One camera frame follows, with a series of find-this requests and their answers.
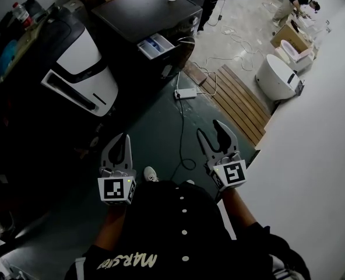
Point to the white power strip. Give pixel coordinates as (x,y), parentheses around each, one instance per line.
(186,93)

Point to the person's right forearm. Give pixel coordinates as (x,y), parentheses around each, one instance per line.
(236,209)

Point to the wooden slat panel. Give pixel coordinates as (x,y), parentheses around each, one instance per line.
(236,104)

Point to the person's white shoe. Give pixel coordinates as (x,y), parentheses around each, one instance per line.
(151,174)

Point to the person's black buttoned shirt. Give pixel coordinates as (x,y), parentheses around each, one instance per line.
(175,238)

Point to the person's left forearm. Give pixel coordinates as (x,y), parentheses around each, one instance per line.
(111,226)

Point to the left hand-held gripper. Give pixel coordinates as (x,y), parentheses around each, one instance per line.
(112,189)

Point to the black washing machine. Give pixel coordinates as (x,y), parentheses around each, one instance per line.
(149,13)

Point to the white toilet with open lid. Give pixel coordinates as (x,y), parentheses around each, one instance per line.
(295,54)

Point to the round white toilet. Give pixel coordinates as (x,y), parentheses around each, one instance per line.
(274,77)

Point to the white and black appliance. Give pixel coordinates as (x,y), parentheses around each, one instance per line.
(82,66)

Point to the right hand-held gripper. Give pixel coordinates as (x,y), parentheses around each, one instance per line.
(233,174)

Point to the white blue detergent drawer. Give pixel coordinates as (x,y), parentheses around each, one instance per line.
(154,47)

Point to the brown wooden board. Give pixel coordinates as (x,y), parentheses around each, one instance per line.
(196,73)

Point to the plastic bottle with red label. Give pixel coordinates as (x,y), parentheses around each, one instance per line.
(22,14)

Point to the blue round object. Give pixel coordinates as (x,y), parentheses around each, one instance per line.
(7,54)

